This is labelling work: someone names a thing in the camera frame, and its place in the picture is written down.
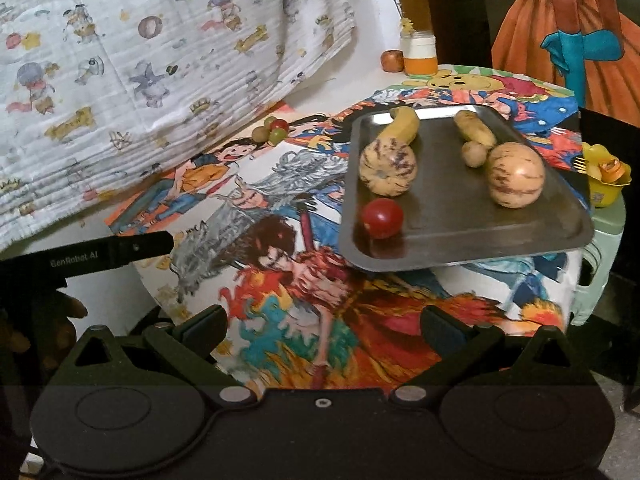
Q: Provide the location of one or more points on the green grape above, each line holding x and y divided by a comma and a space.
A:
270, 121
277, 135

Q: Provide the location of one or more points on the large yellow banana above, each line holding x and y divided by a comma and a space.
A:
402, 122

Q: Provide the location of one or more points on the striped tan melon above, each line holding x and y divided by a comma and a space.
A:
387, 167
516, 175

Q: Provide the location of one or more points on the brown-tipped yellow sweet potato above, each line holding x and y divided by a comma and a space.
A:
475, 127

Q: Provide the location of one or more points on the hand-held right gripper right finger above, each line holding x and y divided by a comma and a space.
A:
440, 331

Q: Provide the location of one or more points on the wall poster of girl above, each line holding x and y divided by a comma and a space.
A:
575, 35

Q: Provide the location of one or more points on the white and orange jar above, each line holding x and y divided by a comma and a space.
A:
419, 57

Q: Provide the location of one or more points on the small red apple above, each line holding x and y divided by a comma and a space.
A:
392, 61

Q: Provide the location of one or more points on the red tomato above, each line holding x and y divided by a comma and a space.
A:
382, 217

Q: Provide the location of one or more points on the metal tray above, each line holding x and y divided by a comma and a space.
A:
465, 232

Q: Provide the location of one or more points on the dried yellow flower sprig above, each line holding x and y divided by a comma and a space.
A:
406, 22

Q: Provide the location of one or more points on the person's left hand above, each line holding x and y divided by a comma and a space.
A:
67, 312

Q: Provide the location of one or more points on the small red grape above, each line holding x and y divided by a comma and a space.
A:
281, 124

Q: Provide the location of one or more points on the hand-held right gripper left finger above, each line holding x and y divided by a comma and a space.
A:
207, 329

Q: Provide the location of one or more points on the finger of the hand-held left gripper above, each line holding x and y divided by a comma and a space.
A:
147, 247

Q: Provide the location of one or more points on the yellow flower-shaped bowl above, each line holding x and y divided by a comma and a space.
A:
605, 180

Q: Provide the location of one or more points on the red flame figure drawing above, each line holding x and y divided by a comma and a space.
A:
350, 330

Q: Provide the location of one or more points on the white cartoon printed blanket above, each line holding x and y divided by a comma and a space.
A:
125, 60

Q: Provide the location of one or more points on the small oval brown fruit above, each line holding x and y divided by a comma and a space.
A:
473, 155

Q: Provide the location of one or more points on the pale green plastic stool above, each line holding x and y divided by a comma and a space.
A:
597, 260

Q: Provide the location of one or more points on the round brown fruit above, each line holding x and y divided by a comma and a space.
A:
259, 134

